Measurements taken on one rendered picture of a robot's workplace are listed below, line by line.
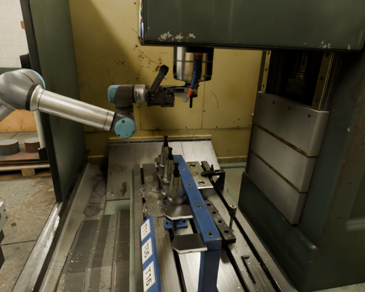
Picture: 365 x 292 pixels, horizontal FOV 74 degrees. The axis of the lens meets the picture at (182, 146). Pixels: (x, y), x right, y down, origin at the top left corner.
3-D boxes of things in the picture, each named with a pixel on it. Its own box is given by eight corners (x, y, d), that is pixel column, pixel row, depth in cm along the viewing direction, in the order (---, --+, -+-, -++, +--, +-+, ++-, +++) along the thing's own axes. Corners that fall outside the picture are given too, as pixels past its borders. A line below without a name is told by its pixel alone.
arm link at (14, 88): (-17, 68, 73) (140, 119, 88) (0, 66, 83) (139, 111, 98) (-22, 104, 76) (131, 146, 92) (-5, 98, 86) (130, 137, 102)
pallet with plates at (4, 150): (85, 151, 402) (82, 129, 389) (79, 173, 331) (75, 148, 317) (2, 156, 373) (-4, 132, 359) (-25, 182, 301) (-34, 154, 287)
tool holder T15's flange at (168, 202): (189, 208, 67) (189, 201, 66) (167, 212, 65) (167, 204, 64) (181, 196, 73) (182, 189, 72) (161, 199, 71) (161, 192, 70)
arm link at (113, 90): (113, 103, 107) (110, 83, 104) (138, 102, 107) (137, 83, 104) (108, 107, 100) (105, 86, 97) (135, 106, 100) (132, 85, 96)
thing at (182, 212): (166, 221, 61) (167, 219, 60) (164, 208, 65) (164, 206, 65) (194, 219, 62) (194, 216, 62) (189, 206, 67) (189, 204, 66)
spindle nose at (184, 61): (214, 82, 92) (216, 48, 87) (171, 80, 92) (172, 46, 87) (210, 77, 106) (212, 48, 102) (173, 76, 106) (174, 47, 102)
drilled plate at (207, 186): (166, 199, 117) (166, 190, 115) (160, 171, 143) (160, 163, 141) (212, 195, 121) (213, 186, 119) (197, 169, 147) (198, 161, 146)
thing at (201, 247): (174, 256, 51) (174, 252, 50) (170, 237, 55) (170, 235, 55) (205, 252, 52) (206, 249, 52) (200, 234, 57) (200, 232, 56)
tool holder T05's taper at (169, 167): (176, 181, 76) (176, 161, 74) (162, 181, 76) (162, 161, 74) (176, 174, 80) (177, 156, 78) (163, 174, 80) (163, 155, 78)
